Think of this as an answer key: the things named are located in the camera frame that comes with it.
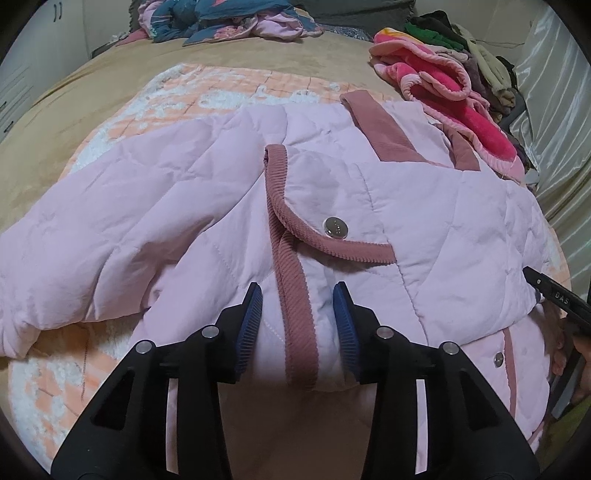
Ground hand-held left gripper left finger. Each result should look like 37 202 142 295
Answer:
50 281 264 480

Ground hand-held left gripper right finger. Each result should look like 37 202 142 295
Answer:
333 281 541 480

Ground pink quilted jacket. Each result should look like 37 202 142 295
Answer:
0 90 568 480

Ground stack of folded clothes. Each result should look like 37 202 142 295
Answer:
404 11 539 185

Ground person's right hand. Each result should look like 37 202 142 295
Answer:
549 318 591 402

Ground white satin curtain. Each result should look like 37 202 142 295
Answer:
501 4 591 259

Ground pink fleece garment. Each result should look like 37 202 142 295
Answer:
369 28 527 183

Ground orange checked blanket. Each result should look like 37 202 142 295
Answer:
7 64 573 462

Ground bed with tan sheet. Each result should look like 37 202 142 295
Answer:
0 4 462 259

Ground blue patterned cloth pile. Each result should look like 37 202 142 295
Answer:
127 0 326 47

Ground grey headboard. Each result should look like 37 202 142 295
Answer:
302 0 416 28

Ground white wardrobe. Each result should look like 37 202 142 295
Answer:
0 0 70 139

